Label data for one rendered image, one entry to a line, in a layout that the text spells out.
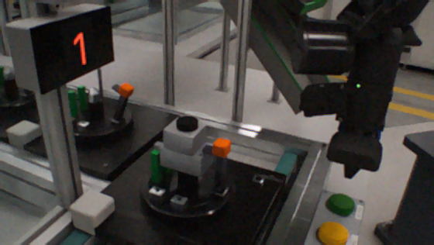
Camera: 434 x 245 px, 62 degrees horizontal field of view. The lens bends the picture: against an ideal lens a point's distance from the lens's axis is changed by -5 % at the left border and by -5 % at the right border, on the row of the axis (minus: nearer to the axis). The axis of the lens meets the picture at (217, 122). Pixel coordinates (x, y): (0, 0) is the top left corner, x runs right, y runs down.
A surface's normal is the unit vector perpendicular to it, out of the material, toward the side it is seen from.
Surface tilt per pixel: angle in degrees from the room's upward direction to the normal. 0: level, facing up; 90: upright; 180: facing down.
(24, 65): 90
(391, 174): 0
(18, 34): 90
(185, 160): 90
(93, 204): 0
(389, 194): 0
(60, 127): 90
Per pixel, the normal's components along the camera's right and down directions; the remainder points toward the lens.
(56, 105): 0.91, 0.22
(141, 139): 0.04, -0.88
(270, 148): -0.41, 0.41
